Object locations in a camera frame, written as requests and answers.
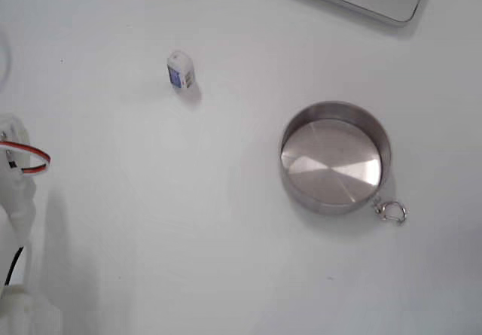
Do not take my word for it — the small white and blue box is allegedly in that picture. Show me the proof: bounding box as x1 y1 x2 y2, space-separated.
166 50 196 92

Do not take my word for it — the round metal bowl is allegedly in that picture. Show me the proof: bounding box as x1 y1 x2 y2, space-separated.
279 100 392 217

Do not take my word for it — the small metal ring clip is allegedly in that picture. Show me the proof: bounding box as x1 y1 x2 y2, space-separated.
372 197 410 226

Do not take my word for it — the red white black servo cable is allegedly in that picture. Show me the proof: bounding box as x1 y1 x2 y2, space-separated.
0 142 52 176

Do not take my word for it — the thin black cable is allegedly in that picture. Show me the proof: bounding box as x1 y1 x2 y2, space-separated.
3 246 26 287

